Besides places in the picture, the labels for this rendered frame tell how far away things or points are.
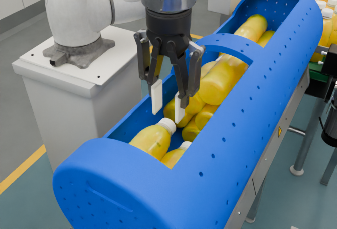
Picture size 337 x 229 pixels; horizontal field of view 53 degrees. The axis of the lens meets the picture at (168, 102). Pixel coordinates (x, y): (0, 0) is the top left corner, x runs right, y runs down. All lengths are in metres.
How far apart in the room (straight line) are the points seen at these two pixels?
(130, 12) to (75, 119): 0.40
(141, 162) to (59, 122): 0.81
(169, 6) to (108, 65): 0.62
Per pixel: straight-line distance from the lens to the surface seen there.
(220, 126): 0.58
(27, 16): 4.00
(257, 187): 0.96
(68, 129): 1.26
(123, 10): 1.12
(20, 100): 2.80
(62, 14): 1.07
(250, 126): 0.64
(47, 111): 1.28
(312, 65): 1.41
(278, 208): 2.01
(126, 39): 1.25
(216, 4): 1.47
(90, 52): 1.14
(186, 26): 0.56
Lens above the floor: 1.59
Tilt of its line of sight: 39 degrees down
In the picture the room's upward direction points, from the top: straight up
